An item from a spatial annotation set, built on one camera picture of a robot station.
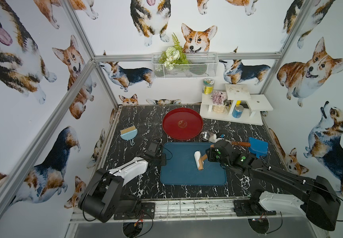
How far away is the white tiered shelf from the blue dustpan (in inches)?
6.0

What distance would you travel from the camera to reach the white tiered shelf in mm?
989

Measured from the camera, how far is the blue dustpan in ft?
3.10
